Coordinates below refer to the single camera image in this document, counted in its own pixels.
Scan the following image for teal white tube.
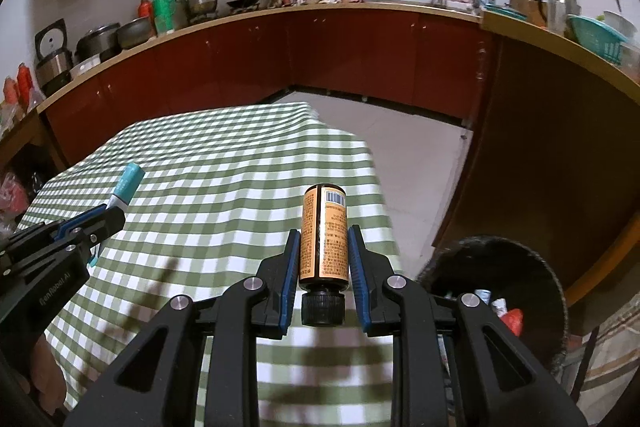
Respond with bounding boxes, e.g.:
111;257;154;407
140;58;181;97
88;162;145;268

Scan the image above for orange bottle black cap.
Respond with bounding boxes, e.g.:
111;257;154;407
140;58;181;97
298;183;349;327

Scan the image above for red plastic bag ball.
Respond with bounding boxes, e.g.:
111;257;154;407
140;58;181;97
500;308;524;337

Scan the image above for black trash bin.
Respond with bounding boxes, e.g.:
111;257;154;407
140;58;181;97
416;235;568;375

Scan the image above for pink plastic bag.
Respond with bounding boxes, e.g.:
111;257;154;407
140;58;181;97
0;172;29;221

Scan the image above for striped fabric cover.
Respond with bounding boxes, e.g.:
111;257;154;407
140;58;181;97
558;294;639;426

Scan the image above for green checked tablecloth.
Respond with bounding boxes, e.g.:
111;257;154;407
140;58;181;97
22;103;399;426

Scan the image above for orange detergent bottle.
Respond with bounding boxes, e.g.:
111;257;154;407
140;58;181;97
16;63;34;112

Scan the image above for rice cooker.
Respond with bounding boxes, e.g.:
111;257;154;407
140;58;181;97
35;18;74;98

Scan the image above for dark cooking pot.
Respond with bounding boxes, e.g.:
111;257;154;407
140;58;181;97
75;23;122;63

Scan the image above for grey wok bowl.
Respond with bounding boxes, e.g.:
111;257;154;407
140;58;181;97
117;16;154;50

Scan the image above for red thermos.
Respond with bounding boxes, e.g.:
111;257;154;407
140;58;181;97
138;0;153;20

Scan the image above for red lower cabinets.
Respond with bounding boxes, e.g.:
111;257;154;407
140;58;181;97
0;5;640;287

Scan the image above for green thermos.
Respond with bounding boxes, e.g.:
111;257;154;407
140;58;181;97
152;0;175;35

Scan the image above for black frying pan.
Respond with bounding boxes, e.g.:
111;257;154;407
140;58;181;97
227;0;260;12

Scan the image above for teal plastic basket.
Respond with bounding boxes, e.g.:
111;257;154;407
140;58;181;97
567;15;628;66

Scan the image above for steel kettle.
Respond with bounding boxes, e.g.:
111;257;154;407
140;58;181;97
535;0;582;35

